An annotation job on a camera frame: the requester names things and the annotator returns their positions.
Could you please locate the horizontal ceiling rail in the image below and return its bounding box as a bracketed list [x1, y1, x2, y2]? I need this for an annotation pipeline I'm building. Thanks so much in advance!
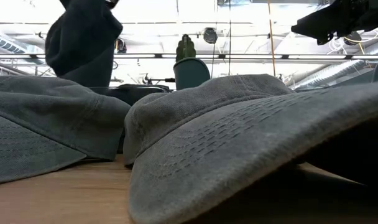
[0, 53, 378, 60]

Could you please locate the grey washed cotton cap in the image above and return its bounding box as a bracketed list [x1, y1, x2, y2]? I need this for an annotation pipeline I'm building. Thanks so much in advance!
[122, 73, 378, 224]
[0, 75, 132, 186]

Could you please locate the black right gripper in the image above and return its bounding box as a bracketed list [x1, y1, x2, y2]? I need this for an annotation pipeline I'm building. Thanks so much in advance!
[290, 0, 378, 46]

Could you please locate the black ceiling cord reel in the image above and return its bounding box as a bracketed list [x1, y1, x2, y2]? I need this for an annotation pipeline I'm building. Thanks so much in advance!
[114, 37, 128, 54]
[203, 27, 218, 45]
[344, 30, 363, 47]

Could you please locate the green cactus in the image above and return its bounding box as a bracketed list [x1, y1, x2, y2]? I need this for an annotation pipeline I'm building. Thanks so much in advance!
[175, 33, 197, 62]

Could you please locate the silver ventilation duct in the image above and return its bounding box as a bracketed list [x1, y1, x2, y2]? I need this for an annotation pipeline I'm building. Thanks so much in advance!
[0, 32, 46, 65]
[285, 58, 375, 91]

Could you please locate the yellow extension cable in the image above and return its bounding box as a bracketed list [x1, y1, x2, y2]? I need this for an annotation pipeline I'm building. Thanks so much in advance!
[266, 0, 277, 78]

